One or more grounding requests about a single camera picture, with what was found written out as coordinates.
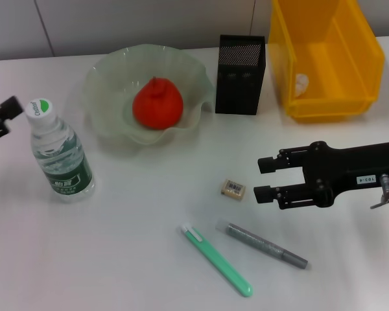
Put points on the green glass fruit plate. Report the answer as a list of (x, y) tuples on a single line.
[(110, 84)]

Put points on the beige eraser with barcode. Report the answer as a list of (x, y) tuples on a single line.
[(232, 189)]

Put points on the black mesh pen holder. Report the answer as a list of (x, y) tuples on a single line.
[(240, 94)]

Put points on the white paper ball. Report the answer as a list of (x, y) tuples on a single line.
[(301, 85)]

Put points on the yellow plastic bin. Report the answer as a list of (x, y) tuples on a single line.
[(327, 64)]

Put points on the orange fruit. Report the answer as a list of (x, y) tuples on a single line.
[(157, 107)]

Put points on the grey glitter marker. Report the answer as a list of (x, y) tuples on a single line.
[(259, 243)]

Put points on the mint green pen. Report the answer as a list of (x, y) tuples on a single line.
[(214, 256)]

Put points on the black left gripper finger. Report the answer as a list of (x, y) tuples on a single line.
[(11, 108)]

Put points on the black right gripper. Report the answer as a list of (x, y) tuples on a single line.
[(343, 168)]

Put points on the clear water bottle green label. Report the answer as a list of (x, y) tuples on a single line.
[(61, 162)]

